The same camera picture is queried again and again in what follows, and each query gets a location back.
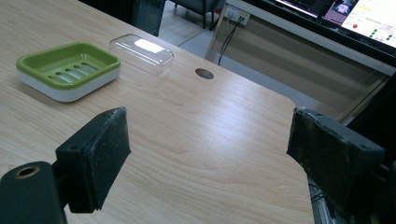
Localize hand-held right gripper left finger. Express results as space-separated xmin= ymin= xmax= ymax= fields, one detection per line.
xmin=55 ymin=106 xmax=132 ymax=215

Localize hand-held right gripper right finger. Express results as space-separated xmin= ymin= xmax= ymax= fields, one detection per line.
xmin=286 ymin=106 xmax=387 ymax=218

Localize green and white soap dish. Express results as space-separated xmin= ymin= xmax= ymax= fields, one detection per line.
xmin=15 ymin=41 xmax=121 ymax=103

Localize clear plastic soap dish lid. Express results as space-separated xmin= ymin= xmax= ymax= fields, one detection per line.
xmin=108 ymin=33 xmax=175 ymax=76

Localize white desk with glass panel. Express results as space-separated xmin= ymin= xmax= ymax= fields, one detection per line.
xmin=204 ymin=0 xmax=396 ymax=124

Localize computer monitor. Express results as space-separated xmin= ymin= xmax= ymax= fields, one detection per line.
xmin=242 ymin=0 xmax=396 ymax=60

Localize dark cabinet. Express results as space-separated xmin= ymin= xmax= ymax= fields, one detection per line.
xmin=78 ymin=0 xmax=167 ymax=37

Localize white power strip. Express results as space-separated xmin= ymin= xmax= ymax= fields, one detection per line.
xmin=224 ymin=5 xmax=251 ymax=26

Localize dark chair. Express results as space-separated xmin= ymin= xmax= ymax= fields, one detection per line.
xmin=170 ymin=0 xmax=227 ymax=32

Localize black cable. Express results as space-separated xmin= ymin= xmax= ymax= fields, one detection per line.
xmin=218 ymin=16 xmax=245 ymax=67

